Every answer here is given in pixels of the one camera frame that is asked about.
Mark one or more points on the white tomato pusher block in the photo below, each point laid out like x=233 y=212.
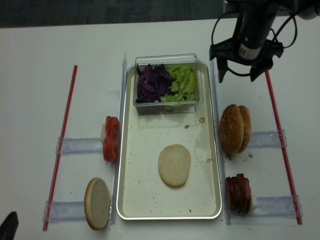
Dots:
x=103 y=134

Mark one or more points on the purple cabbage pieces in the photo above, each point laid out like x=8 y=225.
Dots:
x=153 y=82

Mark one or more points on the upright bun half left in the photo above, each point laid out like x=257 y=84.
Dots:
x=97 y=204

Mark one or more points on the sesame bun front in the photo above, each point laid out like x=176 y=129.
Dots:
x=231 y=129

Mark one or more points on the white patty pusher block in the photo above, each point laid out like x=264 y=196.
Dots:
x=253 y=204

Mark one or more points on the tomato slice stack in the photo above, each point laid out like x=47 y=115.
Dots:
x=110 y=142

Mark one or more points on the left lower clear pusher track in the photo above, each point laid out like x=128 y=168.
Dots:
x=64 y=211

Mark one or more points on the meat patty slice stack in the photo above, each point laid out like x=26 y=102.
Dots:
x=239 y=193

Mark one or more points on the clear pusher track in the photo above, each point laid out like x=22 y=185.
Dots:
x=268 y=139
x=64 y=211
x=275 y=206
x=70 y=146

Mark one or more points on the right red rail strip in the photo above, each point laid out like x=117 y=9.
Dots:
x=294 y=196

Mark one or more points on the sesame bun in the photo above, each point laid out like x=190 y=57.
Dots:
x=231 y=129
x=247 y=127

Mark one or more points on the metal baking tray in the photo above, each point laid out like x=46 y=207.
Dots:
x=141 y=193

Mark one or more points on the red rail strip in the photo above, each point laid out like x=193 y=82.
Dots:
x=294 y=196
x=62 y=135

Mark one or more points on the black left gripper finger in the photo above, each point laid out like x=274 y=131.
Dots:
x=9 y=226

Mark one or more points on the bottom bun on tray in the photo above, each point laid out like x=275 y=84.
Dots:
x=174 y=163

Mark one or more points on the left upper clear pusher track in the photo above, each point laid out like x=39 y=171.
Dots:
x=70 y=146

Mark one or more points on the left red rail strip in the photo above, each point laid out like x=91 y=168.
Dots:
x=62 y=135

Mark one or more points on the green lettuce leaves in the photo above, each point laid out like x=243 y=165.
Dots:
x=183 y=86

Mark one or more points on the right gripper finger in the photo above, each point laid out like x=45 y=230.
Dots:
x=256 y=71
x=222 y=66

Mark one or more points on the right lower clear pusher track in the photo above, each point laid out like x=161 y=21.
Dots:
x=275 y=206

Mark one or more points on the left clear long divider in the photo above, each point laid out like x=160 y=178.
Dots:
x=113 y=211

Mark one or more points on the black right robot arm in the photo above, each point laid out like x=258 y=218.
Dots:
x=305 y=9

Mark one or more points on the sesame bun rear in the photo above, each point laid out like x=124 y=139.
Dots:
x=247 y=127

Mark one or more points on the clear plastic salad container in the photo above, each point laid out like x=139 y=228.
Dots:
x=156 y=108

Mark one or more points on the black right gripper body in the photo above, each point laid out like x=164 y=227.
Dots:
x=249 y=45

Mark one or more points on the right upper clear pusher track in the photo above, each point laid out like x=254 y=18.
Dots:
x=268 y=139

